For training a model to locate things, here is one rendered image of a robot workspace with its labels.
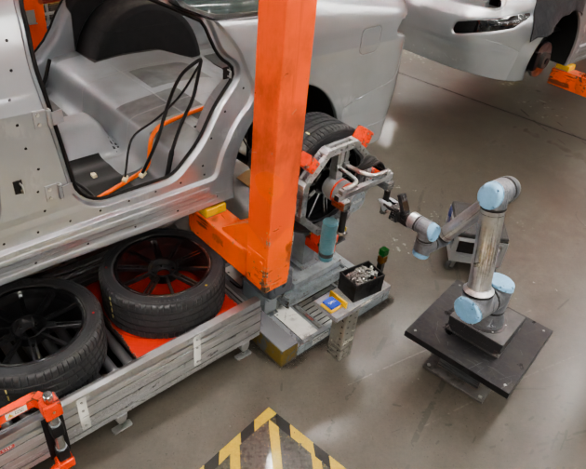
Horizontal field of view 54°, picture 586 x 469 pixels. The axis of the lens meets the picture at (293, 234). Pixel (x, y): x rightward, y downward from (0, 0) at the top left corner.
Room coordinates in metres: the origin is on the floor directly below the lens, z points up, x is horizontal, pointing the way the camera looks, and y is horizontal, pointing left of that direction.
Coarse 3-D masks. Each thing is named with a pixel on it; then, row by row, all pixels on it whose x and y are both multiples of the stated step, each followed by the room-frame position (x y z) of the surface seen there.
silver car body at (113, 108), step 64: (0, 0) 2.05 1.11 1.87; (64, 0) 3.88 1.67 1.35; (128, 0) 4.00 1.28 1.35; (192, 0) 2.55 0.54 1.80; (256, 0) 2.79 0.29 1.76; (320, 0) 3.08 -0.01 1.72; (384, 0) 3.46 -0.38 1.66; (0, 64) 1.95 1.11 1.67; (64, 64) 3.62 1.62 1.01; (128, 64) 3.64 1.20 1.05; (192, 64) 2.70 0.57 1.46; (320, 64) 3.05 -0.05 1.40; (384, 64) 3.46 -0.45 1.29; (0, 128) 1.89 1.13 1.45; (64, 128) 2.86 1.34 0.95; (128, 128) 2.94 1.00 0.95; (192, 128) 2.86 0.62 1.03; (0, 192) 1.85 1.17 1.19; (64, 192) 2.00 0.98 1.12; (128, 192) 2.26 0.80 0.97; (192, 192) 2.45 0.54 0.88; (0, 256) 1.79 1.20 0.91; (64, 256) 1.97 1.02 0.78
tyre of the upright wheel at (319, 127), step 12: (312, 120) 2.82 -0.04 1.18; (324, 120) 2.83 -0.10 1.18; (336, 120) 2.89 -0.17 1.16; (312, 132) 2.71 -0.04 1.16; (324, 132) 2.70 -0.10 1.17; (336, 132) 2.75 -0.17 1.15; (348, 132) 2.82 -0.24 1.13; (312, 144) 2.63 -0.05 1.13; (324, 144) 2.69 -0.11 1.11; (300, 168) 2.58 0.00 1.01; (300, 228) 2.62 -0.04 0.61
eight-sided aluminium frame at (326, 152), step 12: (336, 144) 2.70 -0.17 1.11; (348, 144) 2.70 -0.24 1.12; (360, 144) 2.77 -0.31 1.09; (324, 156) 2.59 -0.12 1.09; (360, 156) 2.86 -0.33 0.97; (300, 180) 2.53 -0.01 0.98; (312, 180) 2.53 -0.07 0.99; (360, 180) 2.88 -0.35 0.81; (300, 192) 2.50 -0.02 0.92; (300, 204) 2.49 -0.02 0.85; (300, 216) 2.49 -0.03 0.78; (336, 216) 2.76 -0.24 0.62; (348, 216) 2.78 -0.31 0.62; (312, 228) 2.57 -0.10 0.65
